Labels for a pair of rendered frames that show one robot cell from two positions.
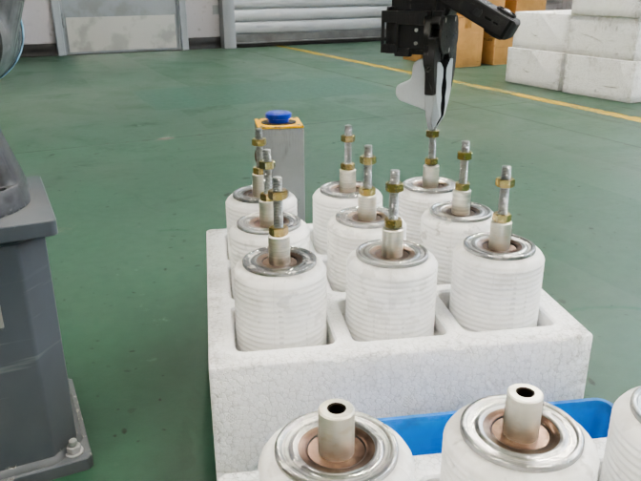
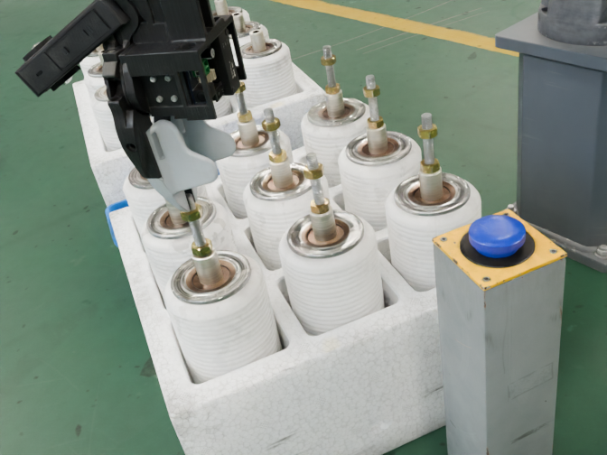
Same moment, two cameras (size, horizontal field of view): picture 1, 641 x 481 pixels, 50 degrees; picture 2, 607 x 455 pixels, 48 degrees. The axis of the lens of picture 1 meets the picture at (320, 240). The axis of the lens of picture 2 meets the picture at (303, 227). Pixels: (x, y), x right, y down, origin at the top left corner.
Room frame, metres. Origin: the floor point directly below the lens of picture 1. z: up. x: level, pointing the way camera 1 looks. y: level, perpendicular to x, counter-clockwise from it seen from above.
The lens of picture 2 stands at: (1.42, -0.12, 0.63)
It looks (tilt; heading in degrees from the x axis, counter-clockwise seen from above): 34 degrees down; 174
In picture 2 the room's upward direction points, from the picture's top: 11 degrees counter-clockwise
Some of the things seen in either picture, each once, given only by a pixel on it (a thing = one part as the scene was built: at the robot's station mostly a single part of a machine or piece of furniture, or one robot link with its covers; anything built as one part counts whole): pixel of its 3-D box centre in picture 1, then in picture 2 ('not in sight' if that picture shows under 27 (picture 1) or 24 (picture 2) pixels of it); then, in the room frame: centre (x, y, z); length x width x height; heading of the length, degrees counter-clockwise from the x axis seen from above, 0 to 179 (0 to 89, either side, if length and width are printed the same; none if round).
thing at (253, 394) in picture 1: (364, 336); (306, 292); (0.78, -0.06, 0.09); 0.39 x 0.39 x 0.18; 9
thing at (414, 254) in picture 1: (391, 254); (250, 141); (0.66, -0.07, 0.25); 0.08 x 0.08 x 0.01
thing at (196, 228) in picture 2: (431, 148); (197, 231); (0.91, -0.15, 0.30); 0.01 x 0.01 x 0.08
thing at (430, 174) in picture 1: (430, 177); (208, 266); (0.91, -0.15, 0.26); 0.02 x 0.02 x 0.03
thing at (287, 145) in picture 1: (280, 219); (498, 389); (1.05, 0.06, 0.16); 0.07 x 0.07 x 0.31; 9
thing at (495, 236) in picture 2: (278, 118); (497, 239); (1.05, 0.06, 0.32); 0.04 x 0.04 x 0.02
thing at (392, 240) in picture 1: (392, 241); (248, 132); (0.66, -0.07, 0.26); 0.02 x 0.02 x 0.03
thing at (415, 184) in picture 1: (430, 185); (210, 277); (0.91, -0.15, 0.25); 0.08 x 0.08 x 0.01
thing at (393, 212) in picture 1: (393, 205); (241, 103); (0.66, -0.07, 0.30); 0.01 x 0.01 x 0.08
